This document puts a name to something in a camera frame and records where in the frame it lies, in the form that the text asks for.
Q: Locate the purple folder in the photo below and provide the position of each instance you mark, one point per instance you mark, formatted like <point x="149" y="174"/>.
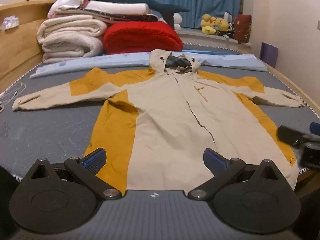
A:
<point x="268" y="53"/>

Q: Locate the wooden headboard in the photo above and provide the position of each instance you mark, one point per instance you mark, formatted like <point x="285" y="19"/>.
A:
<point x="20" y="45"/>

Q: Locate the red folded blanket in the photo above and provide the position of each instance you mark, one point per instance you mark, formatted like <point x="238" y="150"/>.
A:
<point x="142" y="37"/>

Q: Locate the wooden bed frame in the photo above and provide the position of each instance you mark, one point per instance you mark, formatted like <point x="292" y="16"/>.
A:
<point x="300" y="90"/>

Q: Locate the white folded duvet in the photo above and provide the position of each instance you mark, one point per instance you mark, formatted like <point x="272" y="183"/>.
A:
<point x="117" y="7"/>

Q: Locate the striped plush toy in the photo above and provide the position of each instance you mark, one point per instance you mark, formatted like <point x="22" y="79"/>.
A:
<point x="231" y="30"/>

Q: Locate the dark patterned folded blanket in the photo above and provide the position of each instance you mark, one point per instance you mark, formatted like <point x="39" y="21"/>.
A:
<point x="140" y="18"/>

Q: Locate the cream and yellow hooded jacket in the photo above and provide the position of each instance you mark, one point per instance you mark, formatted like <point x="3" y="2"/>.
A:
<point x="170" y="120"/>

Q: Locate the white window sill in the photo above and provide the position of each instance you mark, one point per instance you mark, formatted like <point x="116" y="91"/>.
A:
<point x="200" y="37"/>

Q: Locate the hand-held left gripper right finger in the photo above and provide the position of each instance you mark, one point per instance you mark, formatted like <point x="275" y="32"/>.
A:
<point x="213" y="160"/>

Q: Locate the yellow duck plush toy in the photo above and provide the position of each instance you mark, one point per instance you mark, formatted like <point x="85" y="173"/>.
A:
<point x="208" y="23"/>

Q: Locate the white plush toy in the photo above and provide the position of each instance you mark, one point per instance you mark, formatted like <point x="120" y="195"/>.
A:
<point x="177" y="18"/>

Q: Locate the tissue pack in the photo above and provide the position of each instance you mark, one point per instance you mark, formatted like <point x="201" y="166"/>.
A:
<point x="10" y="22"/>

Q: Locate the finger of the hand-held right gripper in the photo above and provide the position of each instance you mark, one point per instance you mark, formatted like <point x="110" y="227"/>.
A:
<point x="315" y="127"/>
<point x="292" y="136"/>

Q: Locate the yellow bear plush toy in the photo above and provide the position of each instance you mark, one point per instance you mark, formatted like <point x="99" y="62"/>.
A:
<point x="222" y="24"/>

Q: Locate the white rolled quilt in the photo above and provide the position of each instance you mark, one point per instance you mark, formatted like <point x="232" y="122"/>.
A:
<point x="70" y="37"/>

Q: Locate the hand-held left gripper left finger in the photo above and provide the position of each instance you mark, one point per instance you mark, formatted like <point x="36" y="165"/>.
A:
<point x="96" y="158"/>

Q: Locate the dark red pillow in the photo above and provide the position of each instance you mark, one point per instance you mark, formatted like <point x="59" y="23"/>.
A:
<point x="242" y="27"/>

